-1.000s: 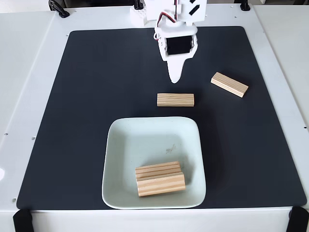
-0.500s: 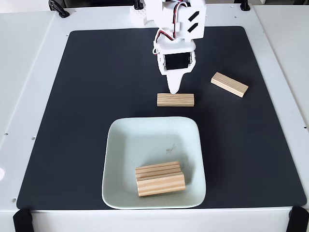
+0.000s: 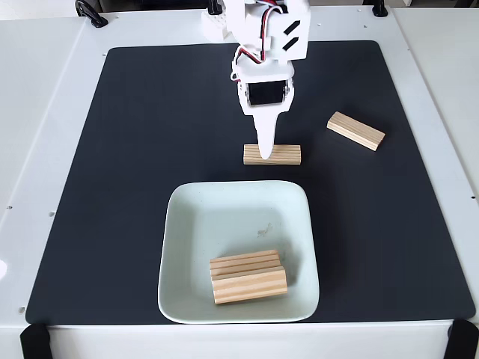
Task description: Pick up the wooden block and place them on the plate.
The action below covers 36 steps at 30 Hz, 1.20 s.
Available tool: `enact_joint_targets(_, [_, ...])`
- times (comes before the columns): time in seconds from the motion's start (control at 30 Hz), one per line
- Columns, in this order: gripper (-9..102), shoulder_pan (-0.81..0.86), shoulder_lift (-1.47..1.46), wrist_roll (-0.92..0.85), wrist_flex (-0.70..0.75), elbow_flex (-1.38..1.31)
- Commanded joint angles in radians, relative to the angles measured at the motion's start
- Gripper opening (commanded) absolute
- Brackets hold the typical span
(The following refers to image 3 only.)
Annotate plain wooden block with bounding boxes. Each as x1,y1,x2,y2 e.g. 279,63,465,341
326,111,386,153
211,266,290,306
242,144,302,166

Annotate red black white servo cable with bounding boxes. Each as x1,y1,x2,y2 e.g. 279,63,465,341
230,0,289,82

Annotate grooved wooden block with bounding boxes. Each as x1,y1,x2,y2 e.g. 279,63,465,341
209,249,282,280

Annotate black rubber mat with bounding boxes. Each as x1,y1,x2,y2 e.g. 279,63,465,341
25,40,476,325

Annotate pale green square plate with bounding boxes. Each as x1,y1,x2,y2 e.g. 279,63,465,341
156,180,321,325

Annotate black corner bracket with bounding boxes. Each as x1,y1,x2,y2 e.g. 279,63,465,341
19,323,52,359
445,319,479,359

